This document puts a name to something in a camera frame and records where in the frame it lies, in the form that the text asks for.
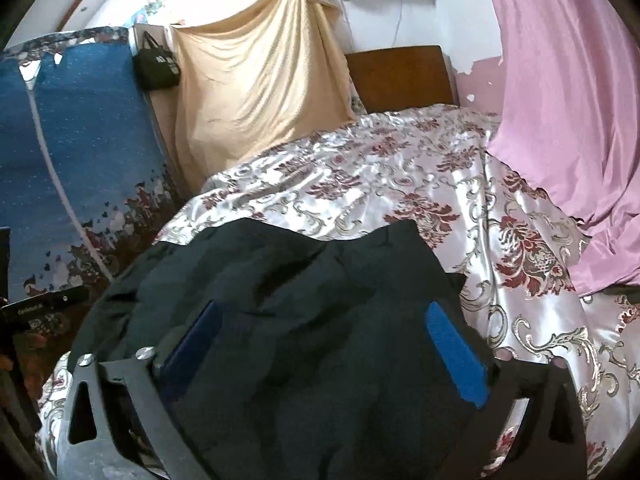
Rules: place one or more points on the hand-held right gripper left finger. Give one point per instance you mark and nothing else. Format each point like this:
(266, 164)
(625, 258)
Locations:
(189, 347)

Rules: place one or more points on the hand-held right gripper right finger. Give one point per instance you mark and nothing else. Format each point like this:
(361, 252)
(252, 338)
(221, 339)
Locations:
(457, 355)

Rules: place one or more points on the dark green large garment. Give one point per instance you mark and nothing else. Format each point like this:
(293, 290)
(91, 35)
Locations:
(310, 310)

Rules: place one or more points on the blue floral-bordered curtain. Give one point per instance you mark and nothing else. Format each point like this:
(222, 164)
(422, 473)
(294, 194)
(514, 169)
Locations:
(90, 150)

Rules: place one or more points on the floral satin bedspread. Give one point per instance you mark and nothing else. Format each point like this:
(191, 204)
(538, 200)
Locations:
(425, 180)

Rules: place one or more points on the black bag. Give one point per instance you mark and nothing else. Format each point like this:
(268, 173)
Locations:
(157, 67)

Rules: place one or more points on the pink curtain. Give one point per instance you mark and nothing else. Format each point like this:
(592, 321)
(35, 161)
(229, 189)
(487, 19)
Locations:
(565, 110)

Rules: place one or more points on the beige hanging cloth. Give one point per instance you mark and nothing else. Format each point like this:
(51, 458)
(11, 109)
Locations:
(260, 85)

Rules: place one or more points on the brown wooden headboard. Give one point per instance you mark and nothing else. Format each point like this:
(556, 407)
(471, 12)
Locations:
(400, 77)

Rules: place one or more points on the colourful wall poster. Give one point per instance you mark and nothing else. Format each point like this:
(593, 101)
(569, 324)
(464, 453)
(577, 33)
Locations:
(155, 7)

